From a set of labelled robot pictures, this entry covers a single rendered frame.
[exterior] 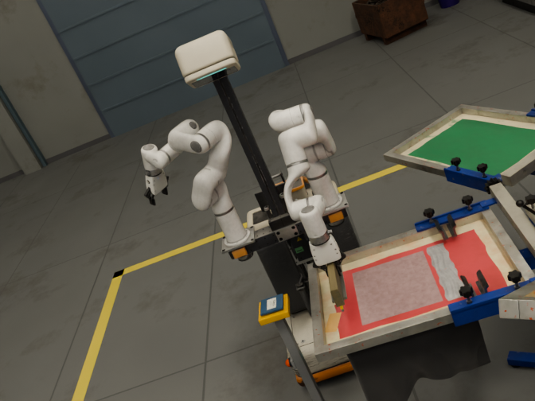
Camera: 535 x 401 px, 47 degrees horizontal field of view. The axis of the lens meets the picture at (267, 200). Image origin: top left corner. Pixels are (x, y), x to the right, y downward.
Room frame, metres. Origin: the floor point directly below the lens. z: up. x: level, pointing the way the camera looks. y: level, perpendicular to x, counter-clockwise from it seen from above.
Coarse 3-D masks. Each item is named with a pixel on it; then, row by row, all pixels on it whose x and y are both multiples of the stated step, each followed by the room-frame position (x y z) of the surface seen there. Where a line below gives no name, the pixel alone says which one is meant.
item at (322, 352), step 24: (480, 216) 2.12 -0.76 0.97; (384, 240) 2.23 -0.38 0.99; (408, 240) 2.18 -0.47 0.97; (504, 240) 1.89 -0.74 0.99; (312, 264) 2.29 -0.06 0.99; (312, 288) 2.12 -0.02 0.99; (312, 312) 1.97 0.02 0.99; (432, 312) 1.68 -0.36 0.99; (360, 336) 1.73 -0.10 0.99; (384, 336) 1.69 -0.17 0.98
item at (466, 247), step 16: (448, 240) 2.08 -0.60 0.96; (464, 240) 2.04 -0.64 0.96; (480, 240) 2.00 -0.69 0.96; (400, 256) 2.12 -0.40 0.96; (416, 256) 2.07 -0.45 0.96; (464, 256) 1.94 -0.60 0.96; (480, 256) 1.90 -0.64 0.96; (352, 272) 2.16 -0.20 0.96; (368, 272) 2.11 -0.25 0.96; (384, 272) 2.07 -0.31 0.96; (400, 272) 2.02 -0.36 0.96; (416, 272) 1.98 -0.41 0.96; (432, 272) 1.94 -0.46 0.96; (352, 288) 2.06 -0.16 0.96; (368, 288) 2.01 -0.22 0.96; (384, 288) 1.97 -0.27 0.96
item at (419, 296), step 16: (464, 272) 1.86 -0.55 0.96; (496, 272) 1.78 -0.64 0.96; (400, 288) 1.93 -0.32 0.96; (416, 288) 1.89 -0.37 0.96; (432, 288) 1.85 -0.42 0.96; (496, 288) 1.70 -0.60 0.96; (352, 304) 1.96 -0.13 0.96; (368, 304) 1.92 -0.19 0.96; (384, 304) 1.88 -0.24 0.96; (400, 304) 1.84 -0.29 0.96; (416, 304) 1.80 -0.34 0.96; (432, 304) 1.77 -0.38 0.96; (352, 320) 1.87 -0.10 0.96; (368, 320) 1.83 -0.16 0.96; (384, 320) 1.80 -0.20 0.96; (400, 320) 1.76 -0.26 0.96
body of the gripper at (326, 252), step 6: (330, 234) 2.00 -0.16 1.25; (330, 240) 1.97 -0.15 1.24; (312, 246) 1.98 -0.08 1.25; (318, 246) 1.97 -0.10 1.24; (324, 246) 1.97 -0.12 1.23; (330, 246) 1.97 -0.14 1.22; (336, 246) 1.97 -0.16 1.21; (312, 252) 1.98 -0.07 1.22; (318, 252) 1.98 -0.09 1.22; (324, 252) 1.97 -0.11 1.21; (330, 252) 1.97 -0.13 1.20; (336, 252) 1.97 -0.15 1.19; (318, 258) 1.98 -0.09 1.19; (324, 258) 1.97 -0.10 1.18; (330, 258) 1.97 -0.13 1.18; (336, 258) 1.97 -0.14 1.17; (318, 264) 1.98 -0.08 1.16; (324, 264) 1.98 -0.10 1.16
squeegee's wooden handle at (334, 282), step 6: (330, 264) 1.98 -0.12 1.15; (330, 270) 1.95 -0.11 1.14; (336, 270) 1.96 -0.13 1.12; (330, 276) 1.91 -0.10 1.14; (336, 276) 1.90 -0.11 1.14; (330, 282) 1.87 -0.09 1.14; (336, 282) 1.86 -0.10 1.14; (330, 288) 1.84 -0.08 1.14; (336, 288) 1.83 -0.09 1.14; (336, 294) 1.82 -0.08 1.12; (336, 300) 1.82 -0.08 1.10; (342, 300) 1.82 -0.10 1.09
